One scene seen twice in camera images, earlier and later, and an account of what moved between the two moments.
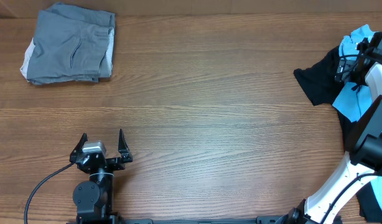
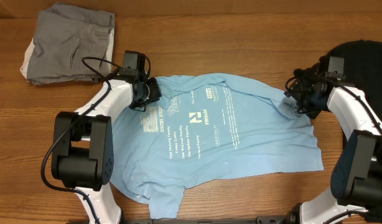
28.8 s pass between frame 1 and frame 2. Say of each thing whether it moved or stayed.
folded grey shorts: stayed
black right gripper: moved
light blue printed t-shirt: moved
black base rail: stayed
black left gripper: moved
